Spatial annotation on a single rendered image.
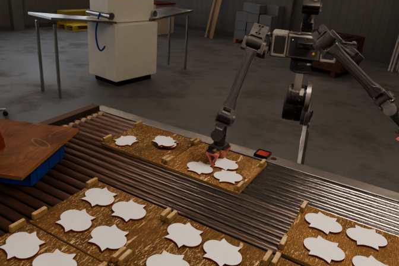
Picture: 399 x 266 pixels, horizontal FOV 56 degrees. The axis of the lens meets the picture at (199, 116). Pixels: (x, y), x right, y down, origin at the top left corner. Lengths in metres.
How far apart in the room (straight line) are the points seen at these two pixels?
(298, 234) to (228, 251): 0.30
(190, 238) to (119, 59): 4.90
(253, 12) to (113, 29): 5.40
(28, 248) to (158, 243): 0.43
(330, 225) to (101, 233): 0.87
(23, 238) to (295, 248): 0.95
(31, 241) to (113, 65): 4.84
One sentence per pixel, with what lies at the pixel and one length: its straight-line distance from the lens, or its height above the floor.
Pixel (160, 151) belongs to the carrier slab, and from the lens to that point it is 1.99.
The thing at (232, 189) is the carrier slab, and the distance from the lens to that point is 1.71.
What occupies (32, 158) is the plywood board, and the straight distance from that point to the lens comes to 1.77.
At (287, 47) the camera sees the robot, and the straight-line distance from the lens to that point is 2.37.
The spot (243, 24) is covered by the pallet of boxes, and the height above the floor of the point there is 0.55.
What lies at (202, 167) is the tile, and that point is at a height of 0.95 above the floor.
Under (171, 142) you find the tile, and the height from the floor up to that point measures 0.97.
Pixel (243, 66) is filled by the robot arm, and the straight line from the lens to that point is 1.81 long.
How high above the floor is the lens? 1.84
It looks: 21 degrees down
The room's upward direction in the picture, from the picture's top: 4 degrees clockwise
